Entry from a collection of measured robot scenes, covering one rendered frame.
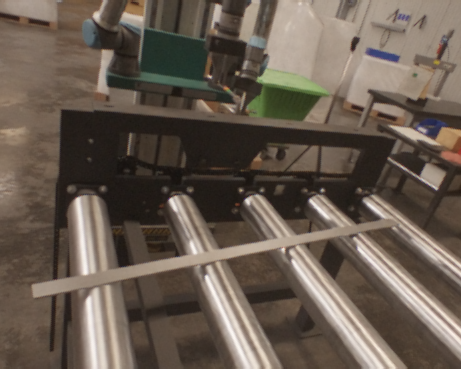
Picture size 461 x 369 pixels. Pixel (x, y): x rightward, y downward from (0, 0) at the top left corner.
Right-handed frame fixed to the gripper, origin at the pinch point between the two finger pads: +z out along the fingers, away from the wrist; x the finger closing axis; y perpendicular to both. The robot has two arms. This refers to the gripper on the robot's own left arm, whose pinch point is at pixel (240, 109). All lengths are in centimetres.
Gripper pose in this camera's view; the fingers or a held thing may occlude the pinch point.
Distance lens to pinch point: 165.6
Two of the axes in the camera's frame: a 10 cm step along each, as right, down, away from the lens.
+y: 3.1, 0.9, -9.5
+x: 9.2, 2.3, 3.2
